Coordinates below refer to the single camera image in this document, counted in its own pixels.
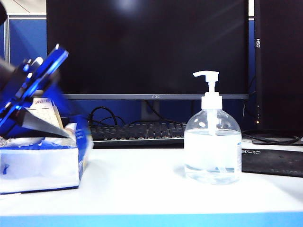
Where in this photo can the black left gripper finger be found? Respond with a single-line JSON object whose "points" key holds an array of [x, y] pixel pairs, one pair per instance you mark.
{"points": [[38, 125]]}

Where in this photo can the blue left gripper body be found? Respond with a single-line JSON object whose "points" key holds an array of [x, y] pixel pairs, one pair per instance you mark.
{"points": [[35, 82]]}

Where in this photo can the blue white tissue pack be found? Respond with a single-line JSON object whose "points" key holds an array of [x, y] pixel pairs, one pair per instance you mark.
{"points": [[40, 165]]}

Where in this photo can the clear pump alcohol bottle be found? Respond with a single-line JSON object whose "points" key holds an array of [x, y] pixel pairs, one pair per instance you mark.
{"points": [[213, 153]]}

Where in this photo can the beige desk calendar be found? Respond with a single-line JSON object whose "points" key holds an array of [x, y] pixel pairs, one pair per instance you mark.
{"points": [[47, 111]]}

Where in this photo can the black keyboard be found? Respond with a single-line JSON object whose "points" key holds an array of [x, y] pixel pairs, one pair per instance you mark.
{"points": [[132, 132]]}

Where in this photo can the black AOC monitor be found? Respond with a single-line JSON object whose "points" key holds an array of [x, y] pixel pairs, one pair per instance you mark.
{"points": [[142, 47]]}

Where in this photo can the black mouse pad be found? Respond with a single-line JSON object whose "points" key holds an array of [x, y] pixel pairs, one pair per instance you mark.
{"points": [[272, 163]]}

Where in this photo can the black HSD monitor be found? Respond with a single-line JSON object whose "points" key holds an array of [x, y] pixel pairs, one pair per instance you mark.
{"points": [[279, 71]]}

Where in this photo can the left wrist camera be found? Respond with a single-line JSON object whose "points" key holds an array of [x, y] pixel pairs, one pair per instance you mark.
{"points": [[36, 62]]}

